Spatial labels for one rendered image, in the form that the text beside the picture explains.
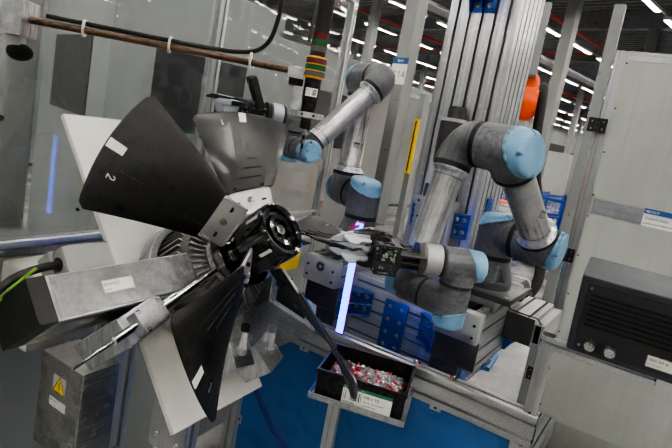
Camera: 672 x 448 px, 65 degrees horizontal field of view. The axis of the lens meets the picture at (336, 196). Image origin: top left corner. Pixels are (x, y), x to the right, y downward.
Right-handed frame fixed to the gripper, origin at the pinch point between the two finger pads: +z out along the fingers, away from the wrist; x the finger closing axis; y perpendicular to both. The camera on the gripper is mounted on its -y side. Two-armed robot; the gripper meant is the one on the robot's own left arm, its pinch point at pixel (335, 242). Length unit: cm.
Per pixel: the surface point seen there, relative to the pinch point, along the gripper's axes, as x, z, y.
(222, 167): -13.0, 27.5, -1.0
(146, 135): -21.5, 38.9, 20.8
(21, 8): -38, 69, 1
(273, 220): -7.6, 14.9, 14.2
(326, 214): 118, -48, -422
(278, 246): -4.0, 13.3, 18.5
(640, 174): -16, -146, -104
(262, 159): -15.8, 19.2, -2.9
